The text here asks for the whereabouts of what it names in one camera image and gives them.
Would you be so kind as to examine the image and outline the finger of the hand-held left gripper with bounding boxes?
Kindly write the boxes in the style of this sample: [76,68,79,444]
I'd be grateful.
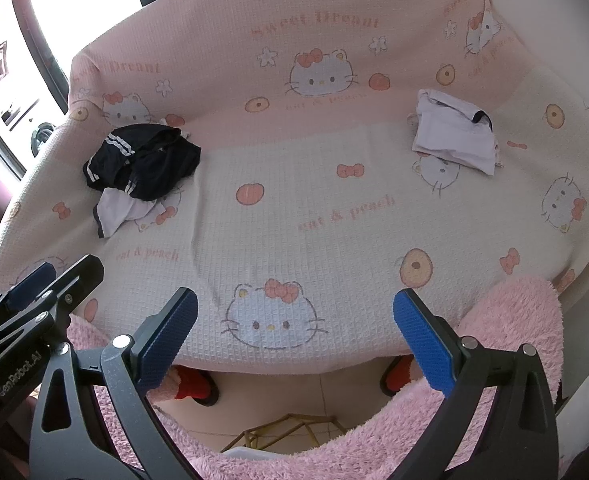
[0,254,105,361]
[0,263,58,333]

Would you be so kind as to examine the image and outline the red slipper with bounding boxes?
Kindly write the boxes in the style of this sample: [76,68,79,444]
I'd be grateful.
[381,355,421,397]
[173,366,221,407]

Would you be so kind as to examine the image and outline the folded white shirt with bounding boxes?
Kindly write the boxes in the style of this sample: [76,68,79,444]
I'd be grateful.
[407,88,505,177]

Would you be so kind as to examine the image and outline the white shirt dark collar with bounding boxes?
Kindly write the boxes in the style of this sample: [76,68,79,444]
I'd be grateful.
[92,187,158,239]

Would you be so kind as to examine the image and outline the white washing machine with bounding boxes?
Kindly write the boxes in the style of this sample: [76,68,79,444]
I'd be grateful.
[0,42,70,166]

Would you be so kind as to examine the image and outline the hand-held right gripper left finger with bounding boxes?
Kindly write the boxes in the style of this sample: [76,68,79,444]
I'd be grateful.
[29,287,206,480]

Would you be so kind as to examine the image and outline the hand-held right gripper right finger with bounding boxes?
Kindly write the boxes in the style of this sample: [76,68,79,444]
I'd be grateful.
[389,288,559,480]

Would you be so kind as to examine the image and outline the navy white-striped pants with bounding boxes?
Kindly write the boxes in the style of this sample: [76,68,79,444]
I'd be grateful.
[105,122,203,201]

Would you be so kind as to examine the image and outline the pink cat-print blanket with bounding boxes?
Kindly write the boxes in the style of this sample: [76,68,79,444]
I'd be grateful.
[0,0,589,376]

